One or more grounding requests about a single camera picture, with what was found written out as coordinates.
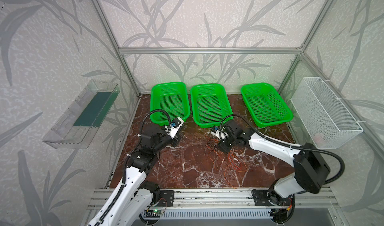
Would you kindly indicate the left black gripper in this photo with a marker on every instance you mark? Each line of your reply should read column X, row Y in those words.
column 175, row 138

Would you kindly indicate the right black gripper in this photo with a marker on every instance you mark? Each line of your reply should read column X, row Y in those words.
column 224, row 142

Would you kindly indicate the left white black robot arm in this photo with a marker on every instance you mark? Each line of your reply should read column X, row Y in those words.
column 134, row 193

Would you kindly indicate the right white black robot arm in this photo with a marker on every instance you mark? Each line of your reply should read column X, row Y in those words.
column 313, row 168

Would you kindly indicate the right green plastic basket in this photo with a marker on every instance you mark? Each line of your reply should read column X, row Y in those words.
column 265, row 105

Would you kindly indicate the green plastic basket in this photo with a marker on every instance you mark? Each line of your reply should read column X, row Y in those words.
column 265, row 105
column 172, row 98
column 210, row 105

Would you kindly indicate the middle green plastic basket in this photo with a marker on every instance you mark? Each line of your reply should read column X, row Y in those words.
column 210, row 105

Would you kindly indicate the left green plastic basket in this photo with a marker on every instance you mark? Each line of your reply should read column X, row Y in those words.
column 172, row 98

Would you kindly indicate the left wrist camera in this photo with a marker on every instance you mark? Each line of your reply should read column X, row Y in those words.
column 174, row 127

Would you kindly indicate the clear acrylic wall tray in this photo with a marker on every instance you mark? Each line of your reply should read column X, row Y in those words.
column 79, row 124

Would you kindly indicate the white wire mesh basket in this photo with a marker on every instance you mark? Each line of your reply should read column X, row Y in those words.
column 326, row 118

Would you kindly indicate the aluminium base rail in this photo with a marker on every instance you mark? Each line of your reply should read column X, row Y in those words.
column 242, row 198

